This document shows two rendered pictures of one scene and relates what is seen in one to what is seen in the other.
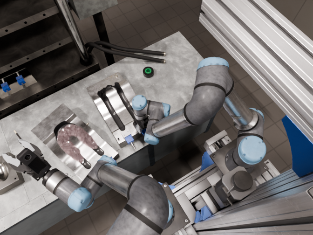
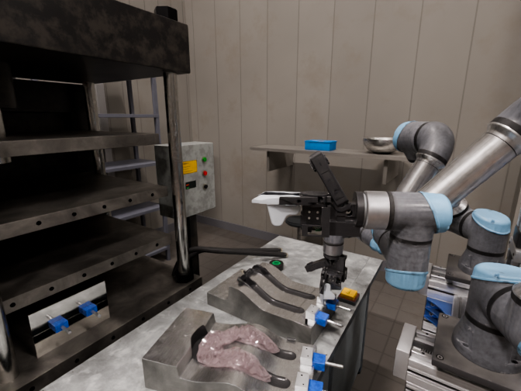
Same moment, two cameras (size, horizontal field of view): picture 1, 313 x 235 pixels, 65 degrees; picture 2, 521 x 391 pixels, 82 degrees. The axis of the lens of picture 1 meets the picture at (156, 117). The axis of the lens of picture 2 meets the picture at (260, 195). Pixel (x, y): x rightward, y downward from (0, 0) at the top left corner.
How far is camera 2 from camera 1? 1.09 m
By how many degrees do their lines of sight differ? 53
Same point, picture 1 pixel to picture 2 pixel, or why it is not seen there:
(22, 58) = (105, 261)
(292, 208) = not seen: outside the picture
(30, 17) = (136, 194)
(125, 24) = not seen: hidden behind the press
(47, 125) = (174, 340)
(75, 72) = (173, 292)
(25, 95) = (91, 339)
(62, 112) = (192, 317)
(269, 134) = not seen: hidden behind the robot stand
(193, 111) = (437, 140)
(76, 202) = (439, 196)
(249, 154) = (496, 218)
